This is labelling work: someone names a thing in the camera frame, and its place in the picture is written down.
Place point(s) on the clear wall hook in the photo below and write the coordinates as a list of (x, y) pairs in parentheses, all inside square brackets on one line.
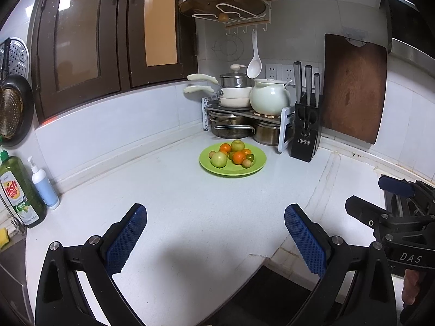
[(356, 36)]

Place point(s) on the white pump bottle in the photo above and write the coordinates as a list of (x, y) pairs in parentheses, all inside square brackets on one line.
[(44, 188)]

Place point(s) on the green dish soap bottle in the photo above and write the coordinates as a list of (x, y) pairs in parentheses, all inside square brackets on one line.
[(20, 193)]

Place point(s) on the brown door with tan panel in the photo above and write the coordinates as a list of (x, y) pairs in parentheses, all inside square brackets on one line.
[(159, 23)]

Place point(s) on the black frying pan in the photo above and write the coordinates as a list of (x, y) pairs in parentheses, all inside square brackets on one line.
[(15, 112)]

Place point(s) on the wooden bead trivet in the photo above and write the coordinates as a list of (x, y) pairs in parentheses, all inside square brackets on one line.
[(265, 115)]

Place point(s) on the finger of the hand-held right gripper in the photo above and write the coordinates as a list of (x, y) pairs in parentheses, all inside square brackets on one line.
[(363, 209), (396, 186)]

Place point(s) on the cream saucepan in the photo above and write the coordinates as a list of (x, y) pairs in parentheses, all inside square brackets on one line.
[(234, 102), (234, 91)]

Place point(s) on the steel pot lid cream knob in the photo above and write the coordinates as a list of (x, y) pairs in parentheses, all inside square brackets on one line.
[(236, 78)]

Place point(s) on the steel range hood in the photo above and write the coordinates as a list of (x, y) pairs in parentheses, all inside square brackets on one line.
[(413, 52)]

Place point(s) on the black knife block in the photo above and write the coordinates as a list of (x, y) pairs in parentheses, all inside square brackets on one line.
[(304, 144)]

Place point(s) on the tall steel pot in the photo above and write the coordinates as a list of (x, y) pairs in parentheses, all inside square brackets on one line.
[(266, 134)]

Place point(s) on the yellow sponge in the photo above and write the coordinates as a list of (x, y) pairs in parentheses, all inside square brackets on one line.
[(3, 238)]

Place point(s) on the brown wooden cutting board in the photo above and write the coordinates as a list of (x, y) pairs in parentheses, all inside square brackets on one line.
[(355, 88)]

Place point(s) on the perforated steel steamer plate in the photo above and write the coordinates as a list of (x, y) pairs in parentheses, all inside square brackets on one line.
[(17, 59)]

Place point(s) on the person's right hand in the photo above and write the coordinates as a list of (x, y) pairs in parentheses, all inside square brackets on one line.
[(413, 287)]

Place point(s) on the cream ceramic jar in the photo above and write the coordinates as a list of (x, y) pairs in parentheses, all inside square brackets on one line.
[(270, 96)]

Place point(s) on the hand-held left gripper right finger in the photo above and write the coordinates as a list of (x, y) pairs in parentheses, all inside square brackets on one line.
[(304, 241)]

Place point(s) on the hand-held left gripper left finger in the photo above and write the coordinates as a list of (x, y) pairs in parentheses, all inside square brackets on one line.
[(125, 241)]

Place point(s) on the small tan round fruit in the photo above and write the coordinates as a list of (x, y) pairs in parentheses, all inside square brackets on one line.
[(247, 163)]

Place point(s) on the large orange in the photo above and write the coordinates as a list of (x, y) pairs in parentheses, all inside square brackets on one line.
[(239, 157), (225, 147)]

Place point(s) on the white ladle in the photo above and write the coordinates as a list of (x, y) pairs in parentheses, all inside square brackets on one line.
[(254, 66)]

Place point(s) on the small green round fruit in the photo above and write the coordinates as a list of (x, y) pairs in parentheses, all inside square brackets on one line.
[(230, 156)]

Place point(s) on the brown door with glass panel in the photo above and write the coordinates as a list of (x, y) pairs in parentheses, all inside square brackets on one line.
[(78, 40)]

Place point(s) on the wide steel pot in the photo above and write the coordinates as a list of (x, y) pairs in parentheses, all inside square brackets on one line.
[(231, 129)]

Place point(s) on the grey and white pot rack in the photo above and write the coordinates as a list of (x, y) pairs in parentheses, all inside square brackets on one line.
[(283, 129)]

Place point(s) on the white wall socket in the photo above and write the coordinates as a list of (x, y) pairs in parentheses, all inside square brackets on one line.
[(287, 73), (272, 71)]

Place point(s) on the small pale round fruit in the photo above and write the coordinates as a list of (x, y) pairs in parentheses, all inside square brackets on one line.
[(212, 155)]

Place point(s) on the large pale green tomato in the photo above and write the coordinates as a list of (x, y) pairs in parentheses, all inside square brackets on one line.
[(219, 159)]

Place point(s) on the small dark green tomato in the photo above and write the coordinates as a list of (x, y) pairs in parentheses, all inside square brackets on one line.
[(250, 157)]

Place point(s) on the green plastic plate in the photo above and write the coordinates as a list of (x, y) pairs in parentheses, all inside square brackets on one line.
[(210, 169)]

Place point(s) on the black kitchen scissors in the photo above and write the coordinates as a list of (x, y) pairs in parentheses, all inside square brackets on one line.
[(308, 122)]

